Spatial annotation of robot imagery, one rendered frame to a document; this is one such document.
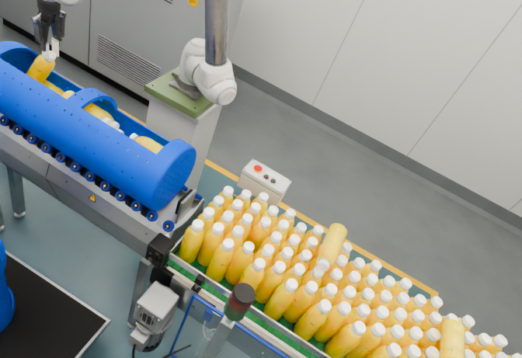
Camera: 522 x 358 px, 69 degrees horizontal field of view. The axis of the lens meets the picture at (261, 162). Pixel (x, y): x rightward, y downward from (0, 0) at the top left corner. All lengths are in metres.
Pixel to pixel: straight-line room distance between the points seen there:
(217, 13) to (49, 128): 0.78
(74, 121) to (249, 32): 3.02
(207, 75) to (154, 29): 1.56
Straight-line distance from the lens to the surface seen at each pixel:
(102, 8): 3.61
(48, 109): 1.60
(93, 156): 1.50
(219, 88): 1.79
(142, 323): 1.54
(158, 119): 2.15
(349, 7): 3.92
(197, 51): 1.94
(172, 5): 3.15
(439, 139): 4.24
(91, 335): 2.18
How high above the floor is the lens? 2.15
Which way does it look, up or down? 39 degrees down
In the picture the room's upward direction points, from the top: 24 degrees clockwise
